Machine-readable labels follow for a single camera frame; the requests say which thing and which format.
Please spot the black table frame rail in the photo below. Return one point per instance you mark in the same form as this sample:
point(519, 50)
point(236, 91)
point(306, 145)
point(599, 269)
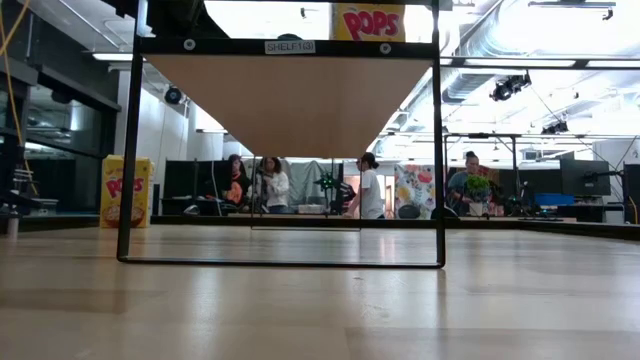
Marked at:
point(300, 221)

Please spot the tall black panel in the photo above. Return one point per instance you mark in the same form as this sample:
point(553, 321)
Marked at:
point(632, 190)

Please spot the yellow Corn Pops cereal box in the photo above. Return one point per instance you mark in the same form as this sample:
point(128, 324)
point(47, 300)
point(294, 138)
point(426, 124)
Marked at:
point(367, 25)
point(112, 195)

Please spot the black metal wood-board shelf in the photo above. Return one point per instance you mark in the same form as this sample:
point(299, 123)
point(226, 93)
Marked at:
point(290, 100)

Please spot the round black ceiling lamp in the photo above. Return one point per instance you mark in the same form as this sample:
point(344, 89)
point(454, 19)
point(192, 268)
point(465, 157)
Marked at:
point(174, 95)

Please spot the grey bin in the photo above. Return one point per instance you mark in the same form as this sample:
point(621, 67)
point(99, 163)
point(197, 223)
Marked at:
point(40, 206)

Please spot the blue box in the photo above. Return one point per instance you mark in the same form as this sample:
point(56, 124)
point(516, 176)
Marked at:
point(555, 200)

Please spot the person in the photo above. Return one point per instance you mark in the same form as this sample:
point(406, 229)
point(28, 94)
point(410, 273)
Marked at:
point(460, 182)
point(371, 192)
point(276, 187)
point(237, 187)

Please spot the grey hanging curtain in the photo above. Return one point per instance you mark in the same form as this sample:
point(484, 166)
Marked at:
point(305, 180)

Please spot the white post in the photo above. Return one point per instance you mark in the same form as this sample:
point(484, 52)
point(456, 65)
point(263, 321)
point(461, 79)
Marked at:
point(13, 220)

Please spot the floral print hanging cloth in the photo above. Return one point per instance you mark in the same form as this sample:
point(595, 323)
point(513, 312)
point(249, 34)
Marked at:
point(415, 190)

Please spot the green potted plant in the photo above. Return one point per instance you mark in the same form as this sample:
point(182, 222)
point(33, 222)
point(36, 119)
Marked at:
point(477, 186)

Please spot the silver ceiling air duct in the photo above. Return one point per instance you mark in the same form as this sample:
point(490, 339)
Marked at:
point(465, 87)

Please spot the black ceiling spotlight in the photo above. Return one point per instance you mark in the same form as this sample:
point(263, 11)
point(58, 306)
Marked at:
point(507, 89)
point(555, 128)

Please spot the black overhead pole frame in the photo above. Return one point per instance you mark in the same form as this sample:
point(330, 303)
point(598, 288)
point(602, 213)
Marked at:
point(480, 135)

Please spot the ceiling strip light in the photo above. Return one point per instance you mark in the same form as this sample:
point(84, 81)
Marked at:
point(112, 56)

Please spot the dark desk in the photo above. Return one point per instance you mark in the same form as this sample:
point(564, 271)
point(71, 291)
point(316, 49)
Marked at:
point(590, 212)

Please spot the black rounded chair back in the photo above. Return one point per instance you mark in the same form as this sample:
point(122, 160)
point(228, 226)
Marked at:
point(409, 212)
point(450, 214)

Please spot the black computer monitor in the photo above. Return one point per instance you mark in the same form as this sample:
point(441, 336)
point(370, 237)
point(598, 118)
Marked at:
point(542, 182)
point(180, 177)
point(212, 175)
point(585, 177)

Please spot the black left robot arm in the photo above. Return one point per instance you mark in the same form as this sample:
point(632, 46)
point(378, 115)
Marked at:
point(185, 17)

